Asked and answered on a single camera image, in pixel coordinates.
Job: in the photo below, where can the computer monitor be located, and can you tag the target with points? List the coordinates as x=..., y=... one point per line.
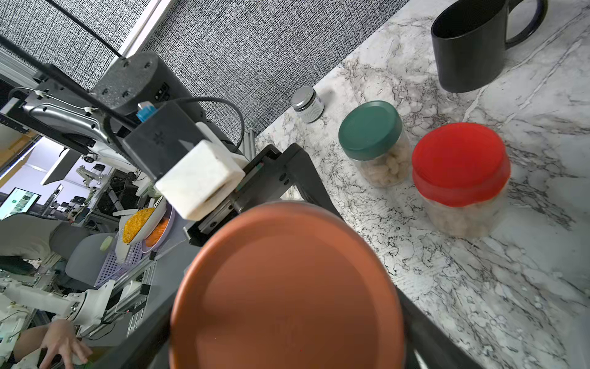
x=18, y=201

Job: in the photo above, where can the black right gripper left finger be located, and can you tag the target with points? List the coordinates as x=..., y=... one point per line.
x=147, y=346

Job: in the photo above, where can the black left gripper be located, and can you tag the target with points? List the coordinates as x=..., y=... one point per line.
x=268, y=177

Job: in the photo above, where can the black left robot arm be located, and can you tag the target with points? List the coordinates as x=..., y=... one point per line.
x=97, y=121

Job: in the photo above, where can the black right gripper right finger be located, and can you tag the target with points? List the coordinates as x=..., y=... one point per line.
x=434, y=347

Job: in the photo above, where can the person in grey shirt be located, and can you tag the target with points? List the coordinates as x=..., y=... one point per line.
x=35, y=238

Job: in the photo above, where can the black mug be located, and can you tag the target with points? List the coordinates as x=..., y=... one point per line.
x=469, y=41

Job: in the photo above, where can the person hand in background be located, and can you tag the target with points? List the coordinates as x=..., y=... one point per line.
x=60, y=340

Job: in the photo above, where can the red lid peanut jar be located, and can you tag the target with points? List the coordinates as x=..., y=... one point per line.
x=462, y=172

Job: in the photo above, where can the purple basket with bowls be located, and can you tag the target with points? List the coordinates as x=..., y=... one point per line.
x=140, y=232

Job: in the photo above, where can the orange jar lid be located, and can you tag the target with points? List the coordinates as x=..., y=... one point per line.
x=287, y=285

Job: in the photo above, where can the green lid peanut jar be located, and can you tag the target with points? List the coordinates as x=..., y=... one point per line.
x=373, y=138

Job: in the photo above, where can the small silver lid jar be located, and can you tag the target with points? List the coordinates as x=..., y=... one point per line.
x=307, y=104

